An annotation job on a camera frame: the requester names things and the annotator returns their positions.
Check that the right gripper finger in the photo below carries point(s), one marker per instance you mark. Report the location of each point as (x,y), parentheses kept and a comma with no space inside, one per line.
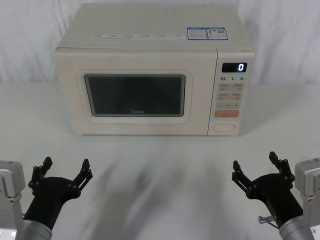
(283,171)
(241,178)

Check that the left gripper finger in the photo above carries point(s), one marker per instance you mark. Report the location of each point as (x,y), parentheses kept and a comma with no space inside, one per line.
(37,175)
(83,176)

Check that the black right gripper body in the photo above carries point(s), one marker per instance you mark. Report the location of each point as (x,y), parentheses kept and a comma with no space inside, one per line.
(275,197)

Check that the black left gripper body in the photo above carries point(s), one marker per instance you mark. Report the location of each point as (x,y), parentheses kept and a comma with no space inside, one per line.
(48,200)

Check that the white table cloth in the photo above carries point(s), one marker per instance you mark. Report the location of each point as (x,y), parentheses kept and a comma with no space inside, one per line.
(160,190)

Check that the cream microwave oven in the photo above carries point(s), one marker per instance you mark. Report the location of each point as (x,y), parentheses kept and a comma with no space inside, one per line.
(140,60)

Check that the white curtain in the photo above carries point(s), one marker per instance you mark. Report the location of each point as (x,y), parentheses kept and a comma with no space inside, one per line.
(27,37)

